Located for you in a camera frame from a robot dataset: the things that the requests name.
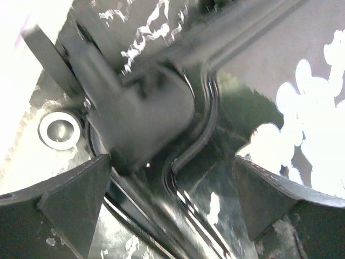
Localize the white black space suitcase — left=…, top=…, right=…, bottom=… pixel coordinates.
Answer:
left=23, top=1, right=344, bottom=258

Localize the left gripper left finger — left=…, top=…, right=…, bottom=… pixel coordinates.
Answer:
left=1, top=154, right=111, bottom=258

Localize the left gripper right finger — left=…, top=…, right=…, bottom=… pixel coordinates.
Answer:
left=232, top=156, right=344, bottom=258

